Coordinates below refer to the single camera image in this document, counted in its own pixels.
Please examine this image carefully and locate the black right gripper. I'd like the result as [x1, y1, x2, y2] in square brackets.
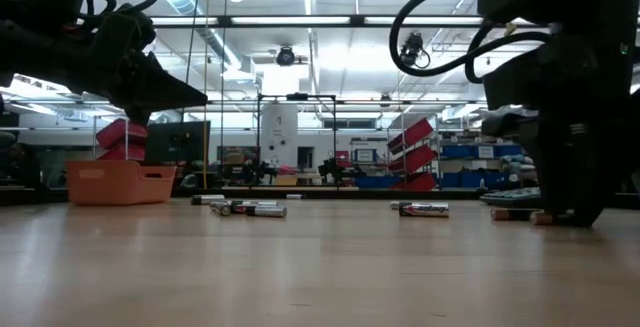
[482, 31, 640, 228]

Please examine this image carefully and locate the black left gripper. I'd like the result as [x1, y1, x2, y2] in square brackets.
[0, 0, 209, 112]

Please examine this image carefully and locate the black copper-top AA battery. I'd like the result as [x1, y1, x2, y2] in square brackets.
[489, 208, 540, 222]
[530, 210, 576, 227]

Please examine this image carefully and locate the orange plastic bin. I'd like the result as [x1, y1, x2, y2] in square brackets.
[65, 160, 178, 206]

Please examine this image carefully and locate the Energizer AA battery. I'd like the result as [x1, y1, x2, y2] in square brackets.
[398, 202, 451, 219]

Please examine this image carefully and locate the black background monitor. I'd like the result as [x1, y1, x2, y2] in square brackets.
[145, 120, 212, 165]

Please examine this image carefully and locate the light blue roll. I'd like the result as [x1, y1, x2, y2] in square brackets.
[501, 154, 537, 173]

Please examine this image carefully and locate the red storage bin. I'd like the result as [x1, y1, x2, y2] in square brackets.
[95, 118, 149, 149]
[387, 118, 435, 155]
[98, 142, 147, 162]
[398, 171, 438, 192]
[394, 145, 438, 174]

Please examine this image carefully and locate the blue storage bin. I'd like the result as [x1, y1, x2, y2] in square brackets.
[440, 144, 474, 161]
[494, 143, 524, 159]
[355, 175, 401, 190]
[441, 169, 504, 191]

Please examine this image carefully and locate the silver battery with black end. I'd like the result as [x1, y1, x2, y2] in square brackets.
[244, 205, 289, 219]

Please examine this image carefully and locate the person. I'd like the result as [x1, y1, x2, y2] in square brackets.
[3, 141, 45, 192]

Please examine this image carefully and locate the black overhead camera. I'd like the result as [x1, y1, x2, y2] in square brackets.
[275, 45, 297, 68]

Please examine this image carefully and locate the black aluminium table frame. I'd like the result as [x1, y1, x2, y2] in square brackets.
[0, 184, 546, 204]

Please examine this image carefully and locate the black camera with cable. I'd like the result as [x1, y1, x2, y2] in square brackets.
[396, 31, 432, 71]

